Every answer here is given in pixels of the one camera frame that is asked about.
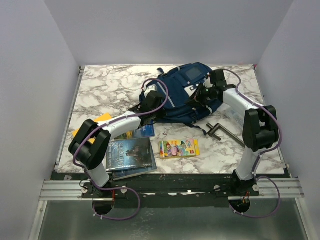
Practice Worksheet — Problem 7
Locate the Animal Farm blue book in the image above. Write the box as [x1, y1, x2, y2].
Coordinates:
[115, 125, 155, 140]

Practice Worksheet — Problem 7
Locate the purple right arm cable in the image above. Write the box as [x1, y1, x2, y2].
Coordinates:
[219, 69, 284, 218]

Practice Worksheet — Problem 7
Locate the yellow crayon box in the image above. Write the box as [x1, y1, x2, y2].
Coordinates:
[159, 138, 200, 159]

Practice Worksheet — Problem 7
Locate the dark book underneath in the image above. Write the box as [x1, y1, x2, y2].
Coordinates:
[112, 147, 157, 181]

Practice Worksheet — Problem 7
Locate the yellow notebook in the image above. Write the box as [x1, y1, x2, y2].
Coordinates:
[72, 113, 112, 145]

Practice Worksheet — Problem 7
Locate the steel clamp handle tool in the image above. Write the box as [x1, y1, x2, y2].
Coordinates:
[206, 121, 246, 149]

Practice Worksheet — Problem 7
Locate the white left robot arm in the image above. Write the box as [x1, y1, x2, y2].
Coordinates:
[68, 90, 168, 198]

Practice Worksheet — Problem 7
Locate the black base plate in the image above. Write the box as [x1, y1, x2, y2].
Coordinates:
[40, 173, 296, 212]

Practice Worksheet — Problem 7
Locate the clear plastic organizer box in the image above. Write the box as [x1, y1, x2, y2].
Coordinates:
[225, 107, 244, 127]

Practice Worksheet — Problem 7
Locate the aluminium rail frame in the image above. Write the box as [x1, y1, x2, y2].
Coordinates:
[27, 65, 311, 240]

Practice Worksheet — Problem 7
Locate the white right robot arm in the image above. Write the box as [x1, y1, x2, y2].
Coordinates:
[185, 68, 282, 196]

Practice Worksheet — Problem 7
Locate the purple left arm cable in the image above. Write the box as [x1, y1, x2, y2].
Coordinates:
[71, 78, 169, 221]

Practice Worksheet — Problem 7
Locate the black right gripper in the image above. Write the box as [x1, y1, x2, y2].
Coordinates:
[186, 82, 217, 107]

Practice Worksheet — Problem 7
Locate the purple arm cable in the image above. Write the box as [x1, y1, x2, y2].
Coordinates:
[71, 78, 169, 221]
[219, 69, 284, 218]

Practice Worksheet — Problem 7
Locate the Wuthering Heights dark book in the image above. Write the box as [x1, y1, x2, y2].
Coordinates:
[106, 138, 152, 172]

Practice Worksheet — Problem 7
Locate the navy blue student backpack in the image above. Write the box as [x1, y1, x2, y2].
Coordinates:
[138, 62, 223, 130]

